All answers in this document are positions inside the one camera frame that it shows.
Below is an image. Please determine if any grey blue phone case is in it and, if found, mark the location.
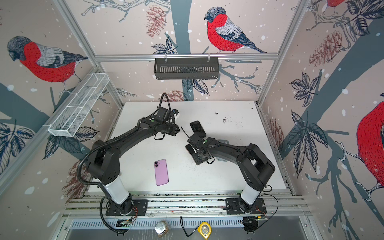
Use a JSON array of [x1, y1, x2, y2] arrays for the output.
[[217, 140, 229, 146]]

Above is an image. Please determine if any yellow tape measure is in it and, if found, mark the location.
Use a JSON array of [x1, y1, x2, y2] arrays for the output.
[[198, 222, 212, 240]]

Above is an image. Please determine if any purple phone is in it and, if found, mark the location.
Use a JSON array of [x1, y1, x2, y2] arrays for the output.
[[154, 159, 169, 186]]

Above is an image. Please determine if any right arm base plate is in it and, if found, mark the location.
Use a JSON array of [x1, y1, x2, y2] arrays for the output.
[[224, 198, 267, 215]]

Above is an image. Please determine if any white mesh tray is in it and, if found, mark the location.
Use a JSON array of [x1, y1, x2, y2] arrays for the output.
[[48, 73, 110, 137]]

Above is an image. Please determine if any silver round object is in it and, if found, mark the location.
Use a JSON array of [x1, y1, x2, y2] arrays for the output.
[[155, 220, 170, 238]]

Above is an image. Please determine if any black wire basket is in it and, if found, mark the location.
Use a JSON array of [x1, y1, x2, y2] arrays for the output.
[[154, 58, 219, 80]]

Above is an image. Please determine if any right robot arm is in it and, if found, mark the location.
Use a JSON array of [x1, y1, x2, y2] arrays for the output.
[[186, 134, 276, 214]]

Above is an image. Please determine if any black screen phone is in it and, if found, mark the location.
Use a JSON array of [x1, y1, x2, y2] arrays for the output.
[[186, 144, 196, 156]]

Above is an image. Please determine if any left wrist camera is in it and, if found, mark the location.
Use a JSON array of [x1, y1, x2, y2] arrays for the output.
[[172, 109, 180, 119]]

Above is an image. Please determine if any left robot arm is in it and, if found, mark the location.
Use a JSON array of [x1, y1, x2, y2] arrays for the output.
[[77, 93, 180, 215]]

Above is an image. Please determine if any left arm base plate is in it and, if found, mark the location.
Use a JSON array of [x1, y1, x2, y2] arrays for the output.
[[106, 199, 149, 217]]

